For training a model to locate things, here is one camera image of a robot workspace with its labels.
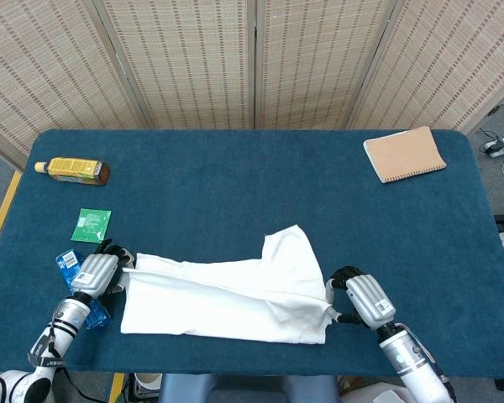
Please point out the white paper sheet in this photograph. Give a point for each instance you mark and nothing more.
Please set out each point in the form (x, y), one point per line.
(374, 396)

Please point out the yellow floor tape strip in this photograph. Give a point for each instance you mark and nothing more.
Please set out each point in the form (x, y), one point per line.
(116, 388)
(2, 218)

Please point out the brown spiral notebook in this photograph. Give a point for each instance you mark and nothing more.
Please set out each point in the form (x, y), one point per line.
(403, 155)

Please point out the woven bamboo folding screen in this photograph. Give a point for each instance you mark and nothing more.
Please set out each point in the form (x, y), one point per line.
(185, 63)

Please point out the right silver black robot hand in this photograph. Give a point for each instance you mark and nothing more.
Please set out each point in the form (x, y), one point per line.
(369, 300)

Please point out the blue cardboard box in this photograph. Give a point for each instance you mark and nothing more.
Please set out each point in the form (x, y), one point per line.
(67, 262)

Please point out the white t-shirt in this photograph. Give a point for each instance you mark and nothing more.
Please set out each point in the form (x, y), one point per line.
(218, 310)

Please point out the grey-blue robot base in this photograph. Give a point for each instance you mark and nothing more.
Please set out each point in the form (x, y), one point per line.
(248, 390)

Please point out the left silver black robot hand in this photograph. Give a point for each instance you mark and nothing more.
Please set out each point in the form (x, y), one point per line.
(94, 275)

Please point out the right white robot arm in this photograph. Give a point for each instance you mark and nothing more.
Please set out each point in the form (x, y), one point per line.
(411, 361)

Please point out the tea bottle with yellow label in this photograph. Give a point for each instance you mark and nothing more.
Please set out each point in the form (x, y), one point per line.
(71, 168)

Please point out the blue table cloth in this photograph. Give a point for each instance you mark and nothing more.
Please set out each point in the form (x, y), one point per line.
(235, 147)

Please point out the black power adapter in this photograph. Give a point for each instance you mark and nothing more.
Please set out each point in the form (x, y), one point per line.
(492, 147)

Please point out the green sachet packet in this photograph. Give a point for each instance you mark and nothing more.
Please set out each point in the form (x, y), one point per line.
(90, 224)

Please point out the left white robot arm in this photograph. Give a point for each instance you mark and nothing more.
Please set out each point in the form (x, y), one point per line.
(67, 317)

